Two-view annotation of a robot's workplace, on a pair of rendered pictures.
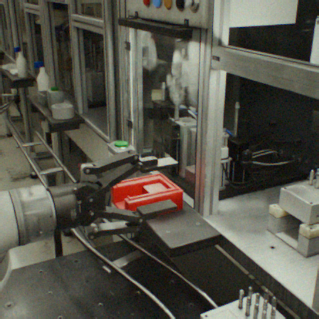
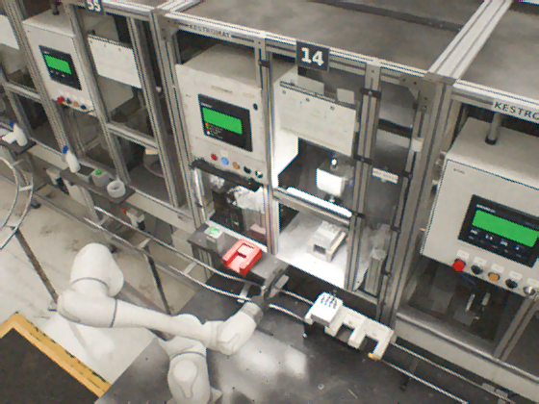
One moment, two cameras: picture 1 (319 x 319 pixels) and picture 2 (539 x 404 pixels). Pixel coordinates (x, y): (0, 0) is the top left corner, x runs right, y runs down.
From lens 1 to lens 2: 1.42 m
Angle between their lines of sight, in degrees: 31
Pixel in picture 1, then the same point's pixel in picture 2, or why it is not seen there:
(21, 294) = not seen: hidden behind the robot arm
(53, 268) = (194, 306)
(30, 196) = (253, 311)
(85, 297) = (226, 315)
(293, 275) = (329, 274)
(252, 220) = (297, 248)
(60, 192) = (260, 302)
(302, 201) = (324, 241)
